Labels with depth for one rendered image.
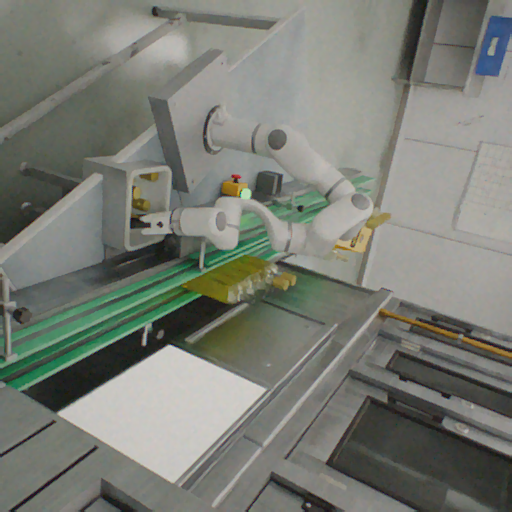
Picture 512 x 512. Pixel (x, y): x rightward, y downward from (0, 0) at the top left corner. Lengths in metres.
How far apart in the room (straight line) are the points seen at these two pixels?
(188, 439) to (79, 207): 0.64
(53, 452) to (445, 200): 6.93
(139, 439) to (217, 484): 0.19
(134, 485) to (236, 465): 0.56
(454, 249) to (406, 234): 0.67
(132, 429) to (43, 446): 0.56
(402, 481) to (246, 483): 0.36
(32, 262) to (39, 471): 0.80
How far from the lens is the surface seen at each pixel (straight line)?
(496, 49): 6.57
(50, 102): 1.97
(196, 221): 1.26
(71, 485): 0.55
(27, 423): 0.62
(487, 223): 7.27
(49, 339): 1.13
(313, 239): 1.31
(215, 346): 1.44
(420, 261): 7.52
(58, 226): 1.33
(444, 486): 1.28
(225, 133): 1.60
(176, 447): 1.11
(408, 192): 7.37
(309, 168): 1.40
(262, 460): 1.15
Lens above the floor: 1.70
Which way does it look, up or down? 25 degrees down
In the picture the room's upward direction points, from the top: 109 degrees clockwise
